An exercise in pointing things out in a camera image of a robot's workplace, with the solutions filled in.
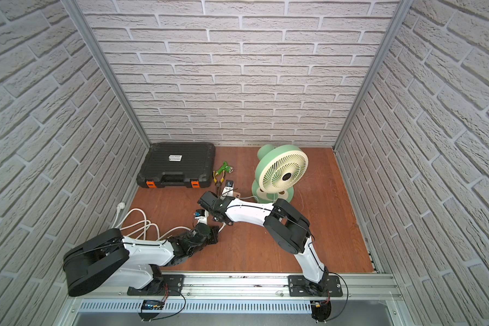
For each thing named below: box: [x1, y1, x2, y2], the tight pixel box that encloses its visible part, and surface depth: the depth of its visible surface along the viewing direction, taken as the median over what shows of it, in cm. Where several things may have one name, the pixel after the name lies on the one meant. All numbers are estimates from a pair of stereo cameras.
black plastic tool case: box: [136, 141, 216, 189], surface depth 102 cm
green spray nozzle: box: [216, 160, 234, 175], surface depth 109 cm
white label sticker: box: [168, 154, 183, 161], surface depth 106 cm
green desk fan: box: [251, 143, 310, 204], surface depth 79 cm
